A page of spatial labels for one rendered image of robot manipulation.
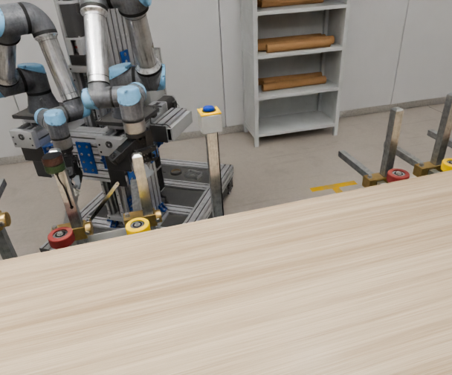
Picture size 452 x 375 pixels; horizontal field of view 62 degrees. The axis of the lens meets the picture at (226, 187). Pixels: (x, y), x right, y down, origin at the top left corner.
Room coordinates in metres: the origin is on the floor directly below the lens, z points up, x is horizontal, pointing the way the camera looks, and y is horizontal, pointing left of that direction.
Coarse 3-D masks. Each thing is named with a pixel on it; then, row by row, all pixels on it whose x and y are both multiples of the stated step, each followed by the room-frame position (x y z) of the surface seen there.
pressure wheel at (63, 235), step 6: (60, 228) 1.04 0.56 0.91; (66, 228) 1.03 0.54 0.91; (48, 234) 1.01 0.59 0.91; (54, 234) 1.01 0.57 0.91; (60, 234) 1.00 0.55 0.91; (66, 234) 1.00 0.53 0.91; (72, 234) 1.01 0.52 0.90; (48, 240) 0.98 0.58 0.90; (54, 240) 0.97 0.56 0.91; (60, 240) 0.97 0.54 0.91; (66, 240) 0.98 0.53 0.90; (72, 240) 1.00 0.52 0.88; (54, 246) 0.97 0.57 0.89; (60, 246) 0.97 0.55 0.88; (66, 246) 0.98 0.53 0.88
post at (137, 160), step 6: (132, 156) 1.15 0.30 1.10; (138, 156) 1.15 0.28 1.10; (138, 162) 1.14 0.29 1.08; (138, 168) 1.14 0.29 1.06; (144, 168) 1.15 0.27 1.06; (138, 174) 1.14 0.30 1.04; (144, 174) 1.15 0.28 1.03; (138, 180) 1.14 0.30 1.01; (144, 180) 1.15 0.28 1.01; (138, 186) 1.14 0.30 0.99; (144, 186) 1.14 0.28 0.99; (144, 192) 1.14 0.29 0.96; (144, 198) 1.14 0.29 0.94; (144, 204) 1.14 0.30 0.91; (150, 204) 1.15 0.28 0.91; (144, 210) 1.14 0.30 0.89; (150, 210) 1.15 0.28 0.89
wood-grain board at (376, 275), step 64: (384, 192) 1.14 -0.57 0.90; (448, 192) 1.11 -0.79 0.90; (64, 256) 0.90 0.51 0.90; (128, 256) 0.88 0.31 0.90; (192, 256) 0.86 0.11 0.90; (256, 256) 0.84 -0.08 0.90; (320, 256) 0.82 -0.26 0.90; (384, 256) 0.81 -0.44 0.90; (448, 256) 0.79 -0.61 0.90; (0, 320) 0.67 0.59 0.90; (64, 320) 0.65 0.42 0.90; (128, 320) 0.64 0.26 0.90; (192, 320) 0.63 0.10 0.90; (256, 320) 0.61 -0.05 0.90; (320, 320) 0.60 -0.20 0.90; (384, 320) 0.59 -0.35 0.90; (448, 320) 0.58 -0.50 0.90
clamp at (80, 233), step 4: (84, 220) 1.13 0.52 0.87; (64, 224) 1.11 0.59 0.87; (68, 224) 1.11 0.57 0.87; (84, 224) 1.10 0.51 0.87; (88, 224) 1.10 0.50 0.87; (72, 228) 1.08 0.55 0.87; (76, 228) 1.08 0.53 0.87; (80, 228) 1.08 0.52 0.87; (84, 228) 1.09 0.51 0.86; (88, 228) 1.09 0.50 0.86; (92, 228) 1.12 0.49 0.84; (76, 232) 1.08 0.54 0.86; (80, 232) 1.08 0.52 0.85; (84, 232) 1.08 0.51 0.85; (88, 232) 1.08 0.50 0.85; (92, 232) 1.10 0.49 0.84; (76, 236) 1.08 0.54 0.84; (80, 236) 1.08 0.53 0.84; (84, 236) 1.08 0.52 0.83
